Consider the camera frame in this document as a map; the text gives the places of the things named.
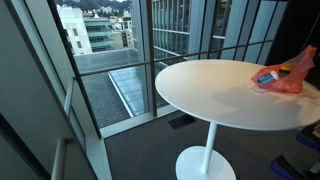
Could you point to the white table pedestal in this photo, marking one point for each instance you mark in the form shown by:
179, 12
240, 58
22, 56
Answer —
209, 150

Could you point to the dark window rail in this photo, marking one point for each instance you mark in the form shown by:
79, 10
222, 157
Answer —
173, 58

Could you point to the dark window mullion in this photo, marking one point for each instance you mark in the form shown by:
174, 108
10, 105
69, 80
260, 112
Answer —
71, 63

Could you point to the blue black clamp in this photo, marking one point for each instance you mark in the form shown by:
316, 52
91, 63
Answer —
308, 140
283, 168

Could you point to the orange plastic bag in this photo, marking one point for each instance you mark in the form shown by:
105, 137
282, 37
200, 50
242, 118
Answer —
293, 75

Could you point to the white handrail post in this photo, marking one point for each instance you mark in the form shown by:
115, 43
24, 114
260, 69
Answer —
60, 160

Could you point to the dark bottle yellow label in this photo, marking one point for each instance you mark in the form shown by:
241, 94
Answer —
284, 70

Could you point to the dark floor vent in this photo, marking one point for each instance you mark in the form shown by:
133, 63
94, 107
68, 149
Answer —
181, 121

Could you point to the white and blue container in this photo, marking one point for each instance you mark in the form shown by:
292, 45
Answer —
266, 78

